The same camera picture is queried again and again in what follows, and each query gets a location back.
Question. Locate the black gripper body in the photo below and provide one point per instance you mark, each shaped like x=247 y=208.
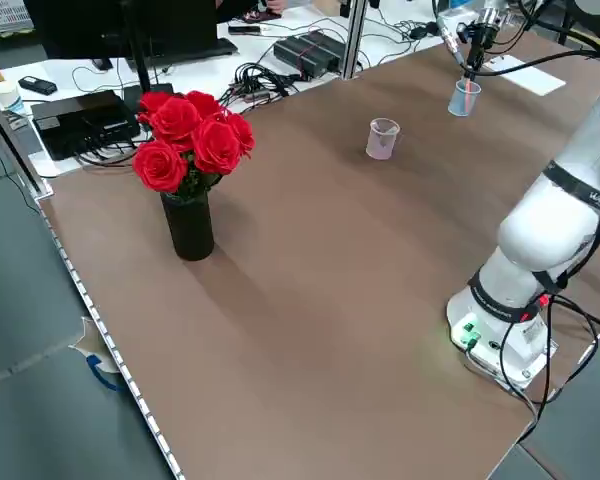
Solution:
x=485 y=35

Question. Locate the orange pencil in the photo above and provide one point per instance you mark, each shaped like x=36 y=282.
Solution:
x=468 y=97

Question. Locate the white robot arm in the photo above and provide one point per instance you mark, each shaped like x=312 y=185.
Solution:
x=490 y=10
x=545 y=225

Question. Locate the translucent blue cup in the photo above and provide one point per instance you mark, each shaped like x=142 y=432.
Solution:
x=462 y=105

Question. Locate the white clipboard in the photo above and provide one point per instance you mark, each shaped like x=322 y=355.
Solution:
x=530 y=75

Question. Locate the translucent pink cup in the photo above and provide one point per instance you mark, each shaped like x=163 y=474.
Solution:
x=382 y=147

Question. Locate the white paper cup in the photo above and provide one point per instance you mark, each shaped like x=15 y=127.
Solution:
x=7 y=100

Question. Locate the black computer mouse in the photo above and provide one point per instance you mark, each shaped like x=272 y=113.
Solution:
x=418 y=32

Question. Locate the black ribbed device box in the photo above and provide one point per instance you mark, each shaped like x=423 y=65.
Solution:
x=305 y=52

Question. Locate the black phone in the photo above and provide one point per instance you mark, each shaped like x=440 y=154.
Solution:
x=244 y=29

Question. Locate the person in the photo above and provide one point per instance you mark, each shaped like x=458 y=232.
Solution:
x=235 y=7

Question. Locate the white desk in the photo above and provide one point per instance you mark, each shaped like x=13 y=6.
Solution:
x=205 y=75

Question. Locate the red rose bouquet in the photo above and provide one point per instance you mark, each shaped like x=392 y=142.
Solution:
x=180 y=130

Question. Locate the black vase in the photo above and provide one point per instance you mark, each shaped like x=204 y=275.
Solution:
x=190 y=230

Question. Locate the black monitor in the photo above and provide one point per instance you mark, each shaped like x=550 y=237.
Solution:
x=105 y=25

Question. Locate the black flat device box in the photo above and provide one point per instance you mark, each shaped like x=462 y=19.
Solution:
x=80 y=125

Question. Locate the black handheld device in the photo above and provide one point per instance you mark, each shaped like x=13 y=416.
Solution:
x=37 y=85

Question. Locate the white plastic basket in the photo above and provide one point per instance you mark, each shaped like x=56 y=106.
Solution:
x=10 y=10

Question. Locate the white paper scrap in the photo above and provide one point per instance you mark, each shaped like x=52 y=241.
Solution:
x=97 y=355

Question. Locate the aluminium profile post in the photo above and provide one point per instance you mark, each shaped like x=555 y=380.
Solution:
x=355 y=40

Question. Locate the aluminium profile rail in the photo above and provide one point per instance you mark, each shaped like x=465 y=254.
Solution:
x=15 y=140

